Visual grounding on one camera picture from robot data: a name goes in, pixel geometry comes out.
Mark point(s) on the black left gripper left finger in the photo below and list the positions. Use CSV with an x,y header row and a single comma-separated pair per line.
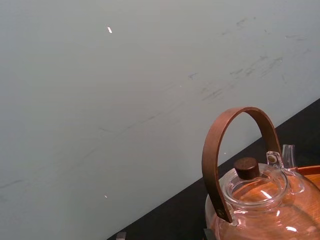
x,y
121,236

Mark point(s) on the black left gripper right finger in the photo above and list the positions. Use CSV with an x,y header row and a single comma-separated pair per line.
x,y
208,235

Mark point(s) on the glass lid with wooden knob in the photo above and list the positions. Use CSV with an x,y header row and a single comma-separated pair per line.
x,y
246,168

